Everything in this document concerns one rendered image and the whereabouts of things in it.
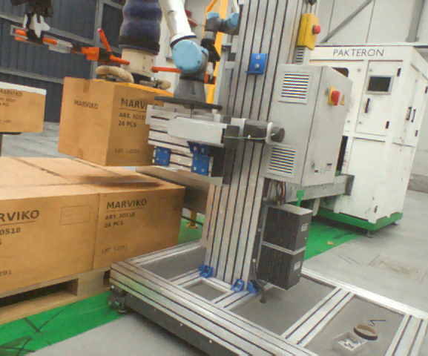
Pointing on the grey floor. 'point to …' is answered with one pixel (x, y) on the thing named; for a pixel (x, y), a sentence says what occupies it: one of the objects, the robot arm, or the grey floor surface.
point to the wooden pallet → (85, 286)
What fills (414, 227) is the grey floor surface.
